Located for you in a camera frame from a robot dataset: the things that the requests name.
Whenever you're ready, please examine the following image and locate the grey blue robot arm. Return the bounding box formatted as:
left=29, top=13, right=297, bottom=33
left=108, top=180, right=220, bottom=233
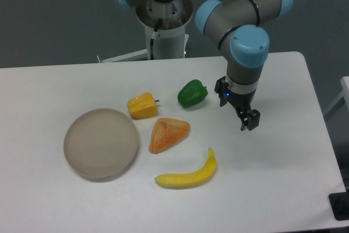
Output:
left=116, top=0, right=293, bottom=130

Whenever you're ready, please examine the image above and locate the green toy pepper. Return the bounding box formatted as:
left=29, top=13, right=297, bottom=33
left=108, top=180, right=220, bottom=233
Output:
left=177, top=79, right=208, bottom=108

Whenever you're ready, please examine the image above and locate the beige round plate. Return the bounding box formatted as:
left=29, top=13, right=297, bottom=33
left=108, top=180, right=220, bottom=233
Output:
left=63, top=109, right=139, bottom=182

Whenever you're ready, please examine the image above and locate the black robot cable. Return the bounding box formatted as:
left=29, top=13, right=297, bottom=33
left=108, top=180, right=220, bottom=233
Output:
left=148, top=17, right=164, bottom=61

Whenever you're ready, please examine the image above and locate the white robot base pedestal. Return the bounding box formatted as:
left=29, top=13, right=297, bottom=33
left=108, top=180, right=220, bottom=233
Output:
left=99, top=0, right=194, bottom=63

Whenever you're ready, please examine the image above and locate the yellow toy pepper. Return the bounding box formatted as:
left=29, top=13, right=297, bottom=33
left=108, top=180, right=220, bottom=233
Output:
left=127, top=92, right=158, bottom=120

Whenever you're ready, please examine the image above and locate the yellow toy banana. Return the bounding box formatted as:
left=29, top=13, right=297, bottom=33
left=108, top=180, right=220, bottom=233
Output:
left=154, top=148, right=218, bottom=189

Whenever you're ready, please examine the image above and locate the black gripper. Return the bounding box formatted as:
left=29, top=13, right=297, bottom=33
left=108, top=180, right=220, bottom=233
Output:
left=225, top=90, right=261, bottom=131

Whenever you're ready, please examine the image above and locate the orange toy triangle pastry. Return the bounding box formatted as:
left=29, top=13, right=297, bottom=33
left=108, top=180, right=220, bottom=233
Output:
left=149, top=118, right=191, bottom=154

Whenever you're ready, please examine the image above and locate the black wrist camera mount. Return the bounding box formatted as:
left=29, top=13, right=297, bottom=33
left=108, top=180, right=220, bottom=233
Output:
left=214, top=76, right=231, bottom=107

